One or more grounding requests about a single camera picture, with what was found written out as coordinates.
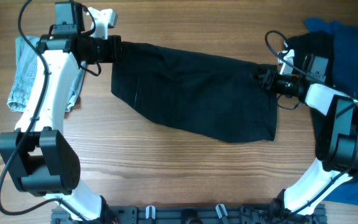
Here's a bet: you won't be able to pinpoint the black shorts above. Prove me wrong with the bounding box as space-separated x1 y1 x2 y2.
111 42 277 142

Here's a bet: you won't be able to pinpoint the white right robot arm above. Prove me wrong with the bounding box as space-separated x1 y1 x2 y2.
255 70 358 220

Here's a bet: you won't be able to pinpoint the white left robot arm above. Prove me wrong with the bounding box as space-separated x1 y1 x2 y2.
0 34 122 223

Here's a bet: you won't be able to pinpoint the black garment in pile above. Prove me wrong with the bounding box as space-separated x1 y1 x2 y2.
284 30 338 141

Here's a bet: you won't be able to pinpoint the folded light blue jeans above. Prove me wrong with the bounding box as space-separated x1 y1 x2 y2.
7 37 85 112

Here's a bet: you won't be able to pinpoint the blue garment in pile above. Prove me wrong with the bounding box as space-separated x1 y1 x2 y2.
305 18 358 205

